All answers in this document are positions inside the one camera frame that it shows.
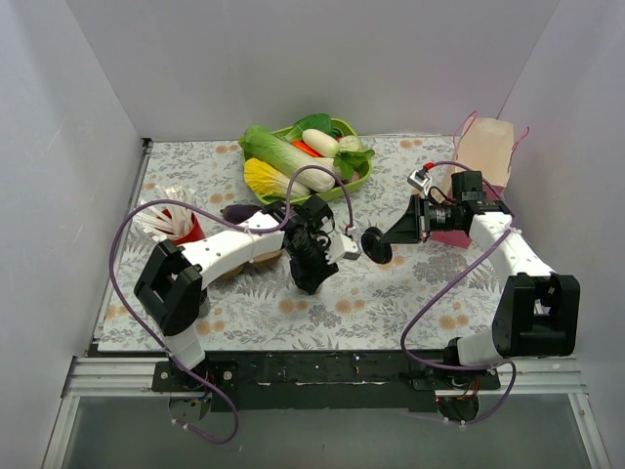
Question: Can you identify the black coffee cup lid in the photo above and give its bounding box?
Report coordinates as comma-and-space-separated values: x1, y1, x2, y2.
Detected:
360, 227, 393, 265

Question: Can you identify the brown cardboard cup carrier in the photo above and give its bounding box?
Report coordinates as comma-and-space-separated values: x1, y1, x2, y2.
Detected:
216, 249, 283, 281

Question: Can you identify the pink paper gift bag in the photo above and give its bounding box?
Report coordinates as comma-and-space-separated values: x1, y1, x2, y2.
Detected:
430, 111, 529, 248

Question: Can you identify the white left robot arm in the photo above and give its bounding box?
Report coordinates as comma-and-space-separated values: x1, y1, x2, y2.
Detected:
134, 195, 358, 391

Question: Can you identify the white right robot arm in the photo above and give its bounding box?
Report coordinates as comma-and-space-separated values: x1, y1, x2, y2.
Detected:
361, 165, 580, 389

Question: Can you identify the floral patterned table mat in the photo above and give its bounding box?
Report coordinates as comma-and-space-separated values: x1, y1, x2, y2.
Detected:
98, 134, 500, 353

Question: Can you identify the yellow napa cabbage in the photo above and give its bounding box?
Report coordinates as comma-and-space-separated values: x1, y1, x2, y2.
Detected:
243, 157, 291, 201

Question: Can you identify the purple eggplant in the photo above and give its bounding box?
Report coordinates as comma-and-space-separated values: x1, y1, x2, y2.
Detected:
221, 204, 263, 225

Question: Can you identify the green napa cabbage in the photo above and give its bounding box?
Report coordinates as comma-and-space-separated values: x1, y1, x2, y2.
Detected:
239, 125, 336, 192

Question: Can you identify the green vegetable basket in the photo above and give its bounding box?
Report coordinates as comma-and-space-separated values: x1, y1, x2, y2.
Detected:
238, 113, 374, 204

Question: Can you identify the orange carrot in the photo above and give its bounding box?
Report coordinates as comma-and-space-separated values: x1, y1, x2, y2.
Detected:
291, 141, 322, 157

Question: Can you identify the white radish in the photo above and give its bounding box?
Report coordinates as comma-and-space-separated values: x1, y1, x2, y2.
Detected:
302, 129, 340, 157

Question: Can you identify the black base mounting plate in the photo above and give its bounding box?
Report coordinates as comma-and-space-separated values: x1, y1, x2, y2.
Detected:
150, 349, 501, 414

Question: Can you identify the green leafy bok choy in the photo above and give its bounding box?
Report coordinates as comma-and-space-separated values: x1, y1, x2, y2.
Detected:
284, 113, 344, 143

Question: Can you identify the red holder of straws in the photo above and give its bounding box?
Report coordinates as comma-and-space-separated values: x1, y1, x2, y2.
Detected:
133, 185, 195, 241

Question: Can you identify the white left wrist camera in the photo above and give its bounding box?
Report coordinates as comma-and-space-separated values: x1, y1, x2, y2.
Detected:
325, 233, 360, 264

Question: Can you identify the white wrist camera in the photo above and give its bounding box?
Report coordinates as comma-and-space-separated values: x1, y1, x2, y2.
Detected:
325, 233, 360, 264
407, 162, 435, 196

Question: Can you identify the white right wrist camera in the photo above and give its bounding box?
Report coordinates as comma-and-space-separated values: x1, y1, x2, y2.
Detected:
407, 162, 435, 196

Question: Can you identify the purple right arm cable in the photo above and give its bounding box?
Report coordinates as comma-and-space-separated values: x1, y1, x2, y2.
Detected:
399, 160, 519, 424

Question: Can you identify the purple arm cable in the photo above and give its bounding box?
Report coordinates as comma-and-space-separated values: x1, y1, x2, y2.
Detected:
107, 165, 354, 445
399, 160, 519, 424

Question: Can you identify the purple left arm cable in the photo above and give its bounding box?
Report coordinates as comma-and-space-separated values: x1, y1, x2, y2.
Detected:
107, 165, 354, 445

